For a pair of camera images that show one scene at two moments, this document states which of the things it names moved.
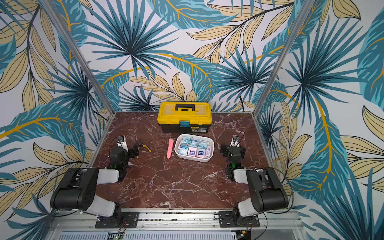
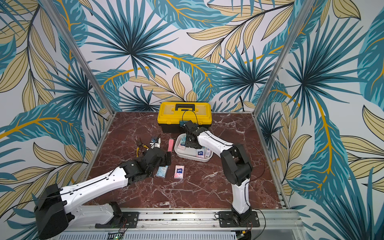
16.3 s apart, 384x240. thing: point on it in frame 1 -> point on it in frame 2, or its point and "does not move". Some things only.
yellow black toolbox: x=185 y=117 does not move
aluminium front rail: x=289 y=225 does not move
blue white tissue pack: x=201 y=152 does not move
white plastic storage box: x=194 y=147 does not move
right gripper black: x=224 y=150 -> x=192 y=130
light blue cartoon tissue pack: x=183 y=150 -> x=162 y=171
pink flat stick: x=170 y=147 does not move
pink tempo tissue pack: x=192 y=151 -> x=179 y=171
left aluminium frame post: x=50 y=5 does not move
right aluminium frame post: x=306 y=6 does not move
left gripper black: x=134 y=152 -> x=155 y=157
